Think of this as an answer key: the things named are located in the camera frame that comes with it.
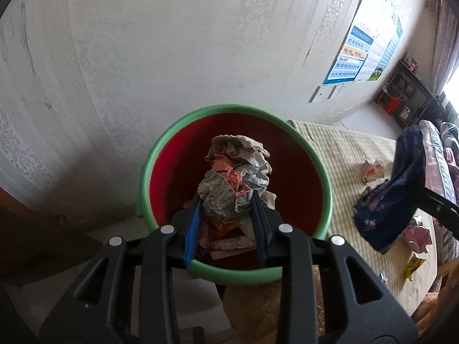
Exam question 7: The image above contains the green blue wall poster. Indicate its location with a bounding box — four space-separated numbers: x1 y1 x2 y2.
366 11 404 81

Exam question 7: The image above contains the red bucket with green rim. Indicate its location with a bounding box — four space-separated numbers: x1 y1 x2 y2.
138 104 332 287

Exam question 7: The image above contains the dark blue snack wrapper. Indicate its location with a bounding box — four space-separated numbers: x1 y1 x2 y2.
353 125 426 254

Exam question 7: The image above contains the blue letter wall poster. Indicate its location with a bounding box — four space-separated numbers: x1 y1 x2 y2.
322 0 386 86

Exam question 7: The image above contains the dark metal shelf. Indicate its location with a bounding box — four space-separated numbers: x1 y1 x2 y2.
374 52 440 128

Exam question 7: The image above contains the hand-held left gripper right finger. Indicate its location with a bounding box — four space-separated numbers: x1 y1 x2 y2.
250 194 419 344

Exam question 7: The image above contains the checked tablecloth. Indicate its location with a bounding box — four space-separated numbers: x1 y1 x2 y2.
287 120 442 316

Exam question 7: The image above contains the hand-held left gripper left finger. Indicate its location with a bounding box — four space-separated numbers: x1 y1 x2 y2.
39 198 205 344

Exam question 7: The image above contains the newspaper ball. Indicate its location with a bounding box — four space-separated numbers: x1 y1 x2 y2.
197 134 277 225

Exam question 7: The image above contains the yellow snack wrapper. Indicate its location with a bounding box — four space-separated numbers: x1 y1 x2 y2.
404 254 427 281

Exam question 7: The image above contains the small pink white wrapper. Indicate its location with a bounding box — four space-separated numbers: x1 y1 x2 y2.
359 159 387 184

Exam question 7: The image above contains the white paper scrap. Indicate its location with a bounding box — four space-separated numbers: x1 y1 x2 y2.
209 236 254 261

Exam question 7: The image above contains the red container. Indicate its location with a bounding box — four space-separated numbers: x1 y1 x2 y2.
383 96 401 115

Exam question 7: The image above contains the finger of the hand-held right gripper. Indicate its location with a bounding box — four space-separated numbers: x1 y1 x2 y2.
412 184 459 239

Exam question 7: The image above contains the purple grey quilt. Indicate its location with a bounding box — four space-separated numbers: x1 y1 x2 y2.
439 121 459 168

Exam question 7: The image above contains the peach fleece fabric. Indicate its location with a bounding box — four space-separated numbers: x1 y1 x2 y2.
223 258 459 344

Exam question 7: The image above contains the bed with checked cover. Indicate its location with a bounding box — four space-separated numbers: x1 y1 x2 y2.
419 119 459 259

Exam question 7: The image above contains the large pink snack wrapper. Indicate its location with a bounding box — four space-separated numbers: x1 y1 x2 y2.
401 218 433 254

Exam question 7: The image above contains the pink patterned curtain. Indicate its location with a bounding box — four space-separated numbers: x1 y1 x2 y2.
431 0 459 98

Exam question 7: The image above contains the white table wall poster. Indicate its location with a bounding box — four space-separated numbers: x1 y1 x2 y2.
353 14 393 82

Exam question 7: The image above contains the small red box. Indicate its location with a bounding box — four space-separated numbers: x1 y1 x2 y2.
403 53 419 73

